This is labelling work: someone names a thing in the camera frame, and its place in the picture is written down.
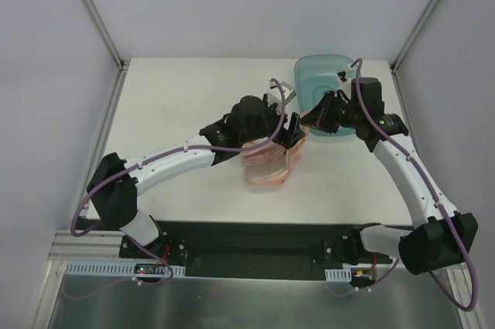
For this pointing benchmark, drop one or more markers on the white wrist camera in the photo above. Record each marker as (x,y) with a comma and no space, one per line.
(346,76)
(277,91)

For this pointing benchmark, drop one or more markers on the white cable duct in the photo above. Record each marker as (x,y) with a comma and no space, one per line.
(123,269)
(350,275)

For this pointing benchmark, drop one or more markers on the floral mesh laundry bag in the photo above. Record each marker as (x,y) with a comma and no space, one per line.
(272,164)

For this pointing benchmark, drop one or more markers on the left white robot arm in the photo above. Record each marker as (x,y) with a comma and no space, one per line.
(117,183)

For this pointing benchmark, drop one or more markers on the left aluminium frame post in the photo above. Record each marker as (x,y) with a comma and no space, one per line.
(102,31)

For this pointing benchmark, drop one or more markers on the right aluminium frame post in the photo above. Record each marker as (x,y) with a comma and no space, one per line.
(415,34)

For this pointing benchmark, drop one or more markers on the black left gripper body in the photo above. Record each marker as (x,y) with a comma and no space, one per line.
(288,130)

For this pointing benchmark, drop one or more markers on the right white cable duct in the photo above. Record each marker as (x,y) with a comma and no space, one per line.
(350,275)

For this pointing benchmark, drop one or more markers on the teal transparent plastic basin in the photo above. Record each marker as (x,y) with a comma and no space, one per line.
(316,76)

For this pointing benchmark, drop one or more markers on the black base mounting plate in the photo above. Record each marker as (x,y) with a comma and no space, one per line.
(262,251)

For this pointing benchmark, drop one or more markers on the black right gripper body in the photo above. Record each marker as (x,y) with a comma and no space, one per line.
(329,113)

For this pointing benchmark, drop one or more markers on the left white cable duct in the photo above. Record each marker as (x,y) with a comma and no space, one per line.
(123,269)

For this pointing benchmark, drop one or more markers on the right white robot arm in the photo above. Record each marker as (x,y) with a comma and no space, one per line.
(441,236)

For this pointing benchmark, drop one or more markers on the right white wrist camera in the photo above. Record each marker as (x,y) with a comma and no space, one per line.
(346,76)

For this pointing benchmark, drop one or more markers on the aluminium frame post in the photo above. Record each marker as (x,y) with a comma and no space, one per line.
(102,31)
(415,34)

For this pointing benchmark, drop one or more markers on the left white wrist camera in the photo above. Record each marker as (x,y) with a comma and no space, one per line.
(277,91)

